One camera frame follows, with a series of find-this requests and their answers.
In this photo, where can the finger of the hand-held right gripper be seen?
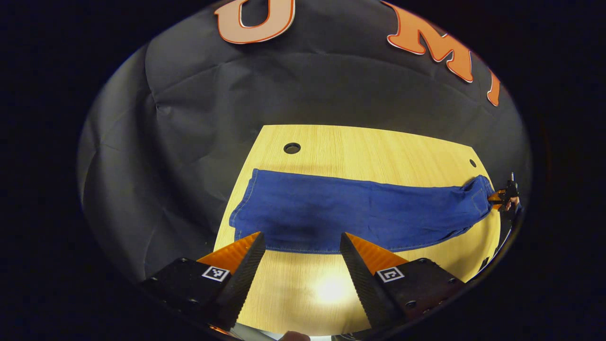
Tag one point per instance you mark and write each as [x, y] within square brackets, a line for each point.
[496, 196]

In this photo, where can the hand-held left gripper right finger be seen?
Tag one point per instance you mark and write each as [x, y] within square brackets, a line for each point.
[362, 279]

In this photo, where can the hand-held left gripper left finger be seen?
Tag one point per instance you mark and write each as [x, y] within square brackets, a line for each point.
[246, 279]

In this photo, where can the blue denim jeans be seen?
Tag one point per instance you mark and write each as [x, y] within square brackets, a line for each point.
[355, 213]

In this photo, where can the black backdrop cloth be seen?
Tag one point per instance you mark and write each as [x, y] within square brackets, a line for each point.
[189, 118]

